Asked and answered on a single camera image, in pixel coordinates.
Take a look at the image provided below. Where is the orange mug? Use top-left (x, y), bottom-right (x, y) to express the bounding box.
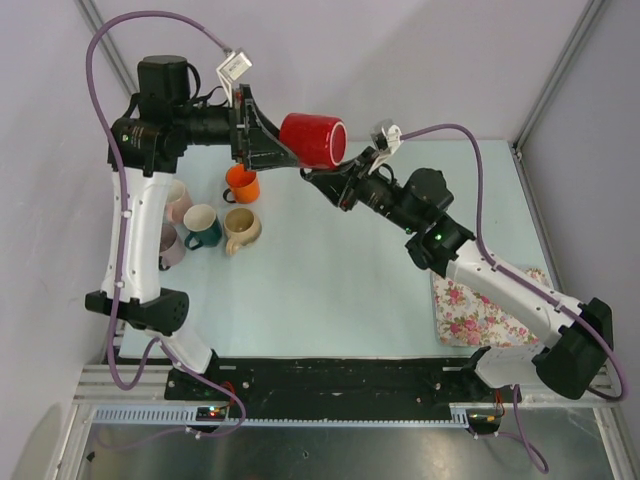
top-left (223, 165), bottom-right (261, 204)

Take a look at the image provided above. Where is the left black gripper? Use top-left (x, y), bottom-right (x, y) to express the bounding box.
top-left (173, 84), bottom-right (298, 171)

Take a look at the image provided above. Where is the right aluminium frame post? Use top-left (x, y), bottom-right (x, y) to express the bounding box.
top-left (511, 0), bottom-right (611, 160)

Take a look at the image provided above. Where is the front aluminium frame rail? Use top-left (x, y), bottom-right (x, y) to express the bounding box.
top-left (73, 364), bottom-right (614, 404)

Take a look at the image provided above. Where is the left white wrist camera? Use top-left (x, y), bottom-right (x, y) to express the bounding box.
top-left (216, 49), bottom-right (253, 101)

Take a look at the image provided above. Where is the pink mug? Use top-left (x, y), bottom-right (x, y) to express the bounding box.
top-left (165, 179), bottom-right (193, 225)

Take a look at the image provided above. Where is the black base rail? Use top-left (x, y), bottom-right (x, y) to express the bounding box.
top-left (164, 357), bottom-right (517, 421)

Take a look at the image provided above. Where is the left aluminium frame post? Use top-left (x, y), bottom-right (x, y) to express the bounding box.
top-left (74, 0), bottom-right (137, 99)

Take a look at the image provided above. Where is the grey cable duct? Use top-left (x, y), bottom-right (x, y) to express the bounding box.
top-left (93, 404), bottom-right (469, 428)

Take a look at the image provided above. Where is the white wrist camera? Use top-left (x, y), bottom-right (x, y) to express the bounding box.
top-left (216, 49), bottom-right (253, 101)
top-left (369, 119), bottom-right (403, 173)

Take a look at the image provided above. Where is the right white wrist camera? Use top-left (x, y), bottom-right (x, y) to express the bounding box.
top-left (369, 119), bottom-right (403, 173)

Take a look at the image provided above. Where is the floral tray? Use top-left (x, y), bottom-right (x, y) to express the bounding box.
top-left (431, 274), bottom-right (538, 347)

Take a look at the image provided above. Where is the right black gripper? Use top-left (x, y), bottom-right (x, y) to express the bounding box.
top-left (307, 146), bottom-right (421, 233)

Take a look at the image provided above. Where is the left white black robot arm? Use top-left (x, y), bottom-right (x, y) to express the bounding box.
top-left (86, 50), bottom-right (300, 399)

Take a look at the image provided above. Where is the aluminium frame post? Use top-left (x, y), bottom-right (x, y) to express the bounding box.
top-left (511, 0), bottom-right (611, 160)
top-left (74, 0), bottom-right (137, 99)

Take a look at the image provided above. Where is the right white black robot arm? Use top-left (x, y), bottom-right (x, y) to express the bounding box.
top-left (301, 148), bottom-right (613, 401)

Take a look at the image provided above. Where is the purple mug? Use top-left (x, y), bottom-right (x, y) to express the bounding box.
top-left (159, 224), bottom-right (186, 271)

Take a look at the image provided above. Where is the dark green mug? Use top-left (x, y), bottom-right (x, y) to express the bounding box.
top-left (183, 204), bottom-right (223, 251)

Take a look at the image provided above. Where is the red round object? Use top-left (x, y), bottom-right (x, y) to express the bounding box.
top-left (279, 113), bottom-right (348, 169)

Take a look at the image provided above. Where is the cream mug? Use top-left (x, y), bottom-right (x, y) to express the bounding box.
top-left (223, 207), bottom-right (262, 256)

